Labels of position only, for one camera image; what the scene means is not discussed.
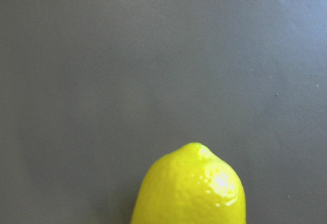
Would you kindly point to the yellow lemon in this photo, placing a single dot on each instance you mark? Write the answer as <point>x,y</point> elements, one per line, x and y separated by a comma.
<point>190,185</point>

